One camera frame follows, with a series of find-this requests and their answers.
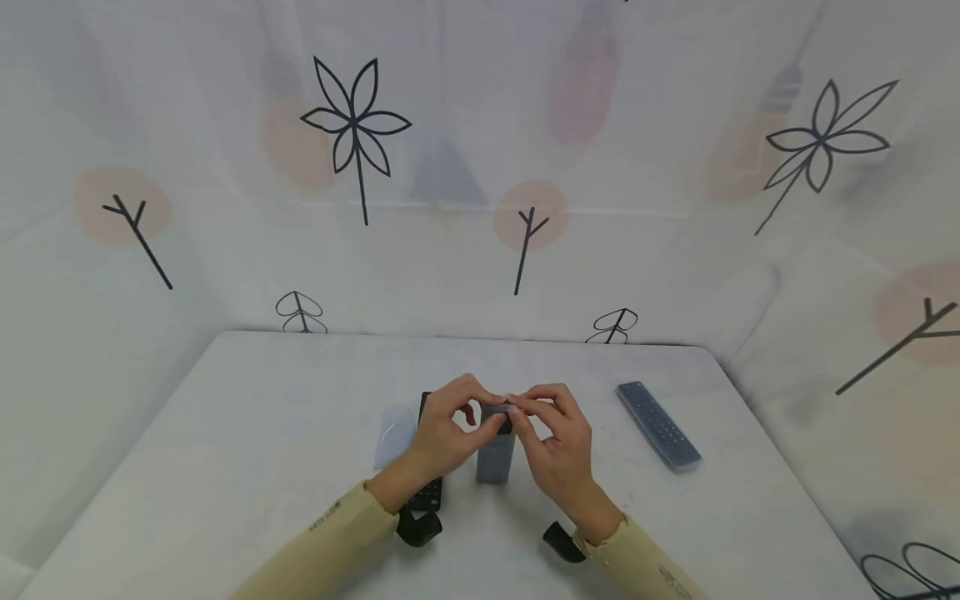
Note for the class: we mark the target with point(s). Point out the person's left hand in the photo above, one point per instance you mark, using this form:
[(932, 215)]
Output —
[(437, 437)]

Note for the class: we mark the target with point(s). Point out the person's right hand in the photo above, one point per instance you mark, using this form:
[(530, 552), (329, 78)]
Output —
[(562, 451)]

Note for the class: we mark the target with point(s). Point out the person's right fingers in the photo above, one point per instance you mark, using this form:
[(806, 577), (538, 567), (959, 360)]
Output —
[(551, 390)]

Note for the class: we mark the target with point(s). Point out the person's right index finger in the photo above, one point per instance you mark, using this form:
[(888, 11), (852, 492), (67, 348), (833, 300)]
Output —
[(541, 409)]

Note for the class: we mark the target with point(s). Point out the person's right thumb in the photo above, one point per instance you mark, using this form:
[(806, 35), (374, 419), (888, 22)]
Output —
[(525, 430)]

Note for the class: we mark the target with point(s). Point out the person's left thumb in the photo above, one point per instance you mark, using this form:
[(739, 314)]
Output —
[(487, 430)]

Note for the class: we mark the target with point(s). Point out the person's left fingers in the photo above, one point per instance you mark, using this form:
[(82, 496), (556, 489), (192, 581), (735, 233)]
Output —
[(468, 412)]

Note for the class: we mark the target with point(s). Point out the person's left index finger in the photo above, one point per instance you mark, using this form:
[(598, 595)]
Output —
[(474, 387)]

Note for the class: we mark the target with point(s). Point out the person's left forearm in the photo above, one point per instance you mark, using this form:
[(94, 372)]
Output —
[(330, 546)]

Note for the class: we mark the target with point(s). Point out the person's right forearm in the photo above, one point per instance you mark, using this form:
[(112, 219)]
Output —
[(637, 554)]

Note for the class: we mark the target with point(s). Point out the clear plastic sleeve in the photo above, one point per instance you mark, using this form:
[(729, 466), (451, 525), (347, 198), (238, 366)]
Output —
[(394, 435)]

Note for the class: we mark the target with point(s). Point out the black remote control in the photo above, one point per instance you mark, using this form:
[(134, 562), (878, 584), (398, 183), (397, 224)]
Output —
[(428, 495)]

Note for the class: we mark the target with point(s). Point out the dark remote in clear sleeve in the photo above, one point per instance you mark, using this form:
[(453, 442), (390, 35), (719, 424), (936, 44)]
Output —
[(660, 427)]

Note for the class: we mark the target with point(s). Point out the black wrist band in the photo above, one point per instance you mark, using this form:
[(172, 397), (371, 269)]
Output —
[(420, 530), (563, 543)]

